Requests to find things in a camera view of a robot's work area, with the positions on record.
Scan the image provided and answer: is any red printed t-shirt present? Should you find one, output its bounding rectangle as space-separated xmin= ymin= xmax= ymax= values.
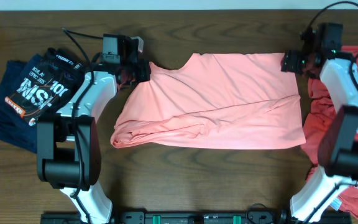
xmin=301 ymin=59 xmax=358 ymax=219

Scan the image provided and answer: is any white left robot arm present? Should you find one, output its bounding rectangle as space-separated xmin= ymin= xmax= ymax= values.
xmin=37 ymin=59 xmax=150 ymax=223

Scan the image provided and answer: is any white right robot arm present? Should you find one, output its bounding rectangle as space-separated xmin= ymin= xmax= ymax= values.
xmin=281 ymin=50 xmax=358 ymax=223

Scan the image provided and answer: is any black printed folded shirt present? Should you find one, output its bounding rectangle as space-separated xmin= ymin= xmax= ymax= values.
xmin=4 ymin=48 xmax=84 ymax=126

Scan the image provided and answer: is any navy blue folded shirt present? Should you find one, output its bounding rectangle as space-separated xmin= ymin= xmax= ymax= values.
xmin=0 ymin=54 xmax=62 ymax=152

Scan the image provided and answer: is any light pink t-shirt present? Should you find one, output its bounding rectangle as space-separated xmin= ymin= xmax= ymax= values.
xmin=111 ymin=53 xmax=305 ymax=150

